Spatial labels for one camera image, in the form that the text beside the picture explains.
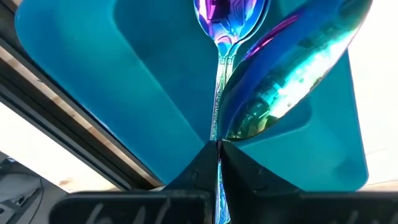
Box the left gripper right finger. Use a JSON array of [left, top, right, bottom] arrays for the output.
[[218, 139, 398, 224]]

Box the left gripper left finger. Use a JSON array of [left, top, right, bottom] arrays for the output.
[[49, 139, 218, 224]]

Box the iridescent rainbow spoon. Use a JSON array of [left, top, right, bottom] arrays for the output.
[[192, 0, 271, 224], [217, 0, 374, 141]]

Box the teal plastic bin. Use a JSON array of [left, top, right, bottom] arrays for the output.
[[14, 0, 370, 193]]

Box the black aluminium table frame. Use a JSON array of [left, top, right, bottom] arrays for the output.
[[0, 0, 164, 191]]

